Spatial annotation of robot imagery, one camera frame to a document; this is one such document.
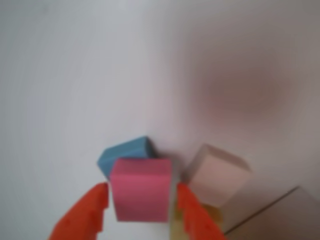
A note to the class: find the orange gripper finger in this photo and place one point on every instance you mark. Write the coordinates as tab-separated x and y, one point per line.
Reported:
197	217
80	217

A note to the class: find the pink foam cuboid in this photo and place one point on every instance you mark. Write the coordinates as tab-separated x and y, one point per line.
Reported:
141	190

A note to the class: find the yellow foam cuboid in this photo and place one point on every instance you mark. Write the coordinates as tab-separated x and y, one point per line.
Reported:
178	225

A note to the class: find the cream white foam cuboid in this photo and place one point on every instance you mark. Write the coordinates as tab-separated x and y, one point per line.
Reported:
217	175

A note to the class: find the blue foam cuboid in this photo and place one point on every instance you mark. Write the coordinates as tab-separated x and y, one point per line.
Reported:
125	151

